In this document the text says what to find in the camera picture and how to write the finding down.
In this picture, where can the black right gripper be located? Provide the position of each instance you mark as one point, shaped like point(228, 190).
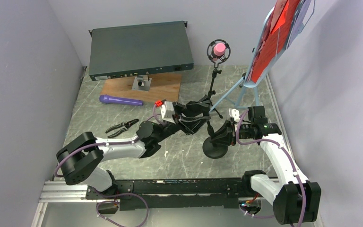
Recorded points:
point(224, 135)

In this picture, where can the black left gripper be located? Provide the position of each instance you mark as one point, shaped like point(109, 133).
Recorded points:
point(193, 124)

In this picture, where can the black round-base mic stand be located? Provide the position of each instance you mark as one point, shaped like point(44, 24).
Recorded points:
point(211, 151)

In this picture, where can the purple microphone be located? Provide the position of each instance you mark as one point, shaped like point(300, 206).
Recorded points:
point(107, 99)

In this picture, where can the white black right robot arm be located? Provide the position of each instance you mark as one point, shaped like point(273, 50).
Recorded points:
point(294, 198)

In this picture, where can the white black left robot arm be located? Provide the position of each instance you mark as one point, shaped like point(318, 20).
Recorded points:
point(78, 162)

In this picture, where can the wooden board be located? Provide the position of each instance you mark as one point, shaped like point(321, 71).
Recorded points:
point(163, 86)

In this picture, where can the black tripod mic stand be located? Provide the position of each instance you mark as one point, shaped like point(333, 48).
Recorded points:
point(211, 91)

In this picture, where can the dark green rack unit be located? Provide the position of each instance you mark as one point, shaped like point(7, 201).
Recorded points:
point(136, 50)

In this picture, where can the red sheet music papers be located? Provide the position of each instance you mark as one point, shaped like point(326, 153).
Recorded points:
point(274, 38)

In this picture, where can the light blue music stand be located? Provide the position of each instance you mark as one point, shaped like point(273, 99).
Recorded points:
point(235, 93)

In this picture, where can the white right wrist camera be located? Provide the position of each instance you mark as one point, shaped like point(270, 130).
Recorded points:
point(234, 115)

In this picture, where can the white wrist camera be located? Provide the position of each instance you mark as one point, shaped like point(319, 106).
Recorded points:
point(166, 111)
point(234, 115)

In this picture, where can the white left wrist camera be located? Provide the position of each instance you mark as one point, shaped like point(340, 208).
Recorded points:
point(166, 111)

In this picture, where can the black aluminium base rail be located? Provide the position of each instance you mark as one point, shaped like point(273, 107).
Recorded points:
point(227, 193)

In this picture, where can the grey metal bracket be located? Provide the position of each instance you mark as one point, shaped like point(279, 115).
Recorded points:
point(142, 83)

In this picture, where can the black wire stripper pliers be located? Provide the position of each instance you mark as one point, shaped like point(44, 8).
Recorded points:
point(121, 128)

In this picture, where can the pink microphone in shock mount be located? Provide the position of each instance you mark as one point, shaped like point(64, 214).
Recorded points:
point(218, 52)

